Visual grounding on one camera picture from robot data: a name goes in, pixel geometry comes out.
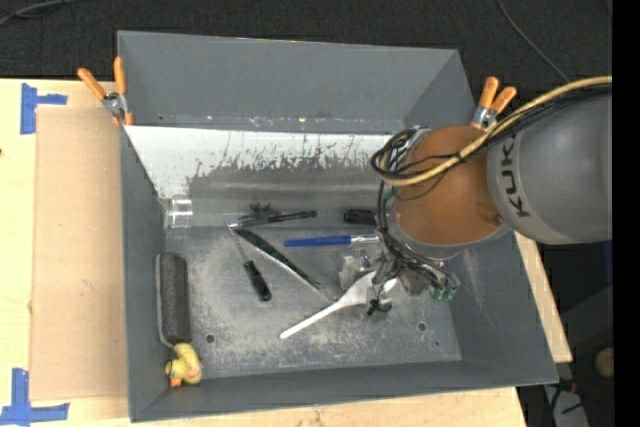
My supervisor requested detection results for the small black cap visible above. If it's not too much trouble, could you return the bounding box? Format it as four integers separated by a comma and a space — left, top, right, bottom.
342, 208, 377, 226

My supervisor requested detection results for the black foam roller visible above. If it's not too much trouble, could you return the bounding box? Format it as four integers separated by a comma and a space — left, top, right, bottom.
156, 251, 194, 347

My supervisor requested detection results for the yellow rubber duck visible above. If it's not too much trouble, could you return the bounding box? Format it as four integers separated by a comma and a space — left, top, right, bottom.
164, 342, 204, 389

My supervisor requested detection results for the black cylinder on white bracket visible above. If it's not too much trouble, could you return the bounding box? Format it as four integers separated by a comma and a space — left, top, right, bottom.
366, 277, 400, 317

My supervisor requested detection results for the blue pen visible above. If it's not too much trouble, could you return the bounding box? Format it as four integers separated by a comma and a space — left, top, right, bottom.
283, 233, 382, 249

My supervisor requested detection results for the black hand tool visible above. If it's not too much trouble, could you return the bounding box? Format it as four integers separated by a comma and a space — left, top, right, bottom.
236, 201, 319, 227

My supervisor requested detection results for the grey metal bin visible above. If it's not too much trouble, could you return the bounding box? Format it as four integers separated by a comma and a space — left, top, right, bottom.
116, 30, 561, 423

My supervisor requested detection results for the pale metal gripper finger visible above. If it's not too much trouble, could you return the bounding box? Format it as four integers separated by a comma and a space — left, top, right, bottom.
340, 268, 380, 291
341, 250, 374, 272

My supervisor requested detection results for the brown cardboard board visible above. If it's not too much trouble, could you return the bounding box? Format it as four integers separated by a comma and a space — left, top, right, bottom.
28, 104, 132, 404

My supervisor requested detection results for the clear plastic cup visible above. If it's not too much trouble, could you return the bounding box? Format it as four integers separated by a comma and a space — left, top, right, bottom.
163, 196, 195, 231

